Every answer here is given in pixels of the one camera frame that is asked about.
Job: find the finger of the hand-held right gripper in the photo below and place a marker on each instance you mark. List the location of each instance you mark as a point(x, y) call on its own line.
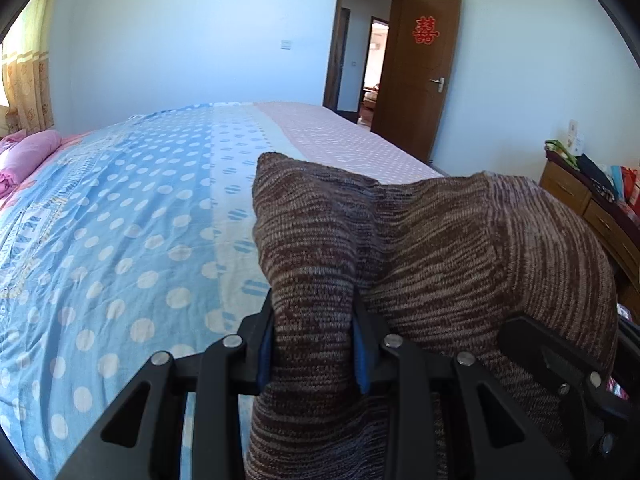
point(575, 360)
point(607, 442)

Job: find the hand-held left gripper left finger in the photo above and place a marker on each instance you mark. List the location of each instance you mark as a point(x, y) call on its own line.
point(265, 355)

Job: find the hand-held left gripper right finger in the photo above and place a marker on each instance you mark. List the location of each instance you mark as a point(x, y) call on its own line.
point(361, 360)

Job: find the brown knitted sweater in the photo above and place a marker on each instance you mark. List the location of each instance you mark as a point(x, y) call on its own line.
point(440, 260)

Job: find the wooden dresser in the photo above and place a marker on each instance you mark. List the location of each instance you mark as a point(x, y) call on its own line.
point(565, 185)

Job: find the black cloth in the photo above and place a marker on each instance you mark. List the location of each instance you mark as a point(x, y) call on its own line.
point(595, 172)

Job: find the polka dot bed sheet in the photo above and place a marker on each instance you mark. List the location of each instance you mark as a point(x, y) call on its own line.
point(125, 220)

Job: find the brown wooden door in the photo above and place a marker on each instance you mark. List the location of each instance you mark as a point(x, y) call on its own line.
point(415, 95)

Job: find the pink pillow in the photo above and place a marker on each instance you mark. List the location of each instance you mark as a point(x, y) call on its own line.
point(30, 155)

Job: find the red paper door decoration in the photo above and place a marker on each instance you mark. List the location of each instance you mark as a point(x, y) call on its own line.
point(426, 30)

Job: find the yellow patterned curtain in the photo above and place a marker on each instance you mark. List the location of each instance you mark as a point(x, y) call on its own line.
point(30, 70)

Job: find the white wall socket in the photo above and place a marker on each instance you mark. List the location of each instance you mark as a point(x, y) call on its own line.
point(575, 135)

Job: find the white wall switch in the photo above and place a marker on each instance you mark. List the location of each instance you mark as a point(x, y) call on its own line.
point(286, 44)

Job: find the brown door frame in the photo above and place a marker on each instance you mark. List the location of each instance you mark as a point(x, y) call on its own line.
point(332, 35)

